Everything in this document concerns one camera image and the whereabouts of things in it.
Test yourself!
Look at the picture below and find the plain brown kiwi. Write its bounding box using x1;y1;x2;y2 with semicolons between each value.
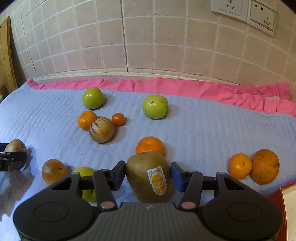
4;139;27;170

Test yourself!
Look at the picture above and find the kiwi with yellow sticker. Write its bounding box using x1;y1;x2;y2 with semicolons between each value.
126;151;175;203

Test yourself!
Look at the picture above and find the green apple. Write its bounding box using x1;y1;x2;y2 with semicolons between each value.
74;166;96;202
82;87;105;109
142;95;169;120

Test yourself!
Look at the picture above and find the round brown fruit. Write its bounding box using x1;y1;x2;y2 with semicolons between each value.
41;159;68;185

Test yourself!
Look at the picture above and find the middle mandarin orange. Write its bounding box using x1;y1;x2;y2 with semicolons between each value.
135;137;166;156

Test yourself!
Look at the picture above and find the striped tan pepino melon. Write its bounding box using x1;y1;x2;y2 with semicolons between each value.
88;117;115;144

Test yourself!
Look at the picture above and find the tiny orange kumquat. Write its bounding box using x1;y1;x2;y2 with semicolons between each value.
111;113;125;126

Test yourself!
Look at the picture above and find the right small mandarin orange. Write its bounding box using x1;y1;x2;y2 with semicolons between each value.
228;153;252;180

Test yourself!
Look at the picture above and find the light blue quilted mat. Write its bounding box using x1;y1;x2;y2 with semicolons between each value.
1;84;295;222

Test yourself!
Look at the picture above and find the left mandarin orange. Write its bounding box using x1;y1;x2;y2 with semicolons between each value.
78;110;98;131

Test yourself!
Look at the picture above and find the wooden cutting board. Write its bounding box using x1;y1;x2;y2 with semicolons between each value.
0;16;18;100

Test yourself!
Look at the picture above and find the large right orange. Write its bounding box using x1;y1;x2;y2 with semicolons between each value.
250;149;280;185

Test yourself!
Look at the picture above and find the red white cardboard box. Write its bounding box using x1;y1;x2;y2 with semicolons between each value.
267;182;296;241

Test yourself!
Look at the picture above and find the pink ruffled cloth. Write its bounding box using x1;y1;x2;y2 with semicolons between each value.
27;77;295;116

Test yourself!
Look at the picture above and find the left white wall socket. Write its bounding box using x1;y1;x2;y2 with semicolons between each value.
211;0;249;22

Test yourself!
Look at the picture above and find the white wall socket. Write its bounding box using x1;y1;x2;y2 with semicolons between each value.
211;0;249;22
246;0;277;36

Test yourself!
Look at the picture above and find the right white wall socket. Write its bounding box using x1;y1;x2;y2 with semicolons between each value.
246;0;277;36

